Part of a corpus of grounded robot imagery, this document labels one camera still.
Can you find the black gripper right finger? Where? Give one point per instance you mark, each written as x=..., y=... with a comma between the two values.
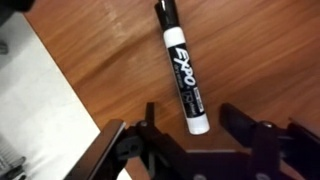
x=270, y=145

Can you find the black Expo dry-erase marker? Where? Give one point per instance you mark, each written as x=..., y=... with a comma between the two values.
x=175, y=43

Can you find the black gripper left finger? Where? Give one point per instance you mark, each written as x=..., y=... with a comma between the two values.
x=161, y=156

